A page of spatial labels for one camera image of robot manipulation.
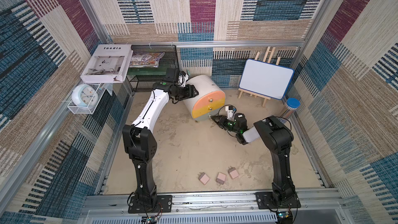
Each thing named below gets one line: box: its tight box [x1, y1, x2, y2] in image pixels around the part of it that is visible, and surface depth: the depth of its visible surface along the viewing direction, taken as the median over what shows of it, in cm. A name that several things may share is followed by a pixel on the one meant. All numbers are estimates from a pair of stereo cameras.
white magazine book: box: [80, 44, 134, 83], surface depth 75 cm
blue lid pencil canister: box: [282, 97, 302, 119], surface depth 91 cm
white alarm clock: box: [71, 83, 98, 108], surface depth 65 cm
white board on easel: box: [237, 46, 295, 108], surface depth 101 cm
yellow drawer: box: [191, 96, 226, 119], surface depth 91 cm
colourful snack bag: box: [129, 51, 166, 68], surface depth 85 cm
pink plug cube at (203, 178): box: [197, 172, 210, 186], surface depth 81 cm
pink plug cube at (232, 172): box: [228, 165, 240, 180], surface depth 83 cm
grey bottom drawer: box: [193, 108, 221, 122], surface depth 101 cm
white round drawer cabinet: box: [183, 74, 226, 121], surface depth 92 cm
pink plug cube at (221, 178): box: [215, 172, 227, 187], surface depth 81 cm
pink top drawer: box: [192, 90, 226, 111], surface depth 87 cm
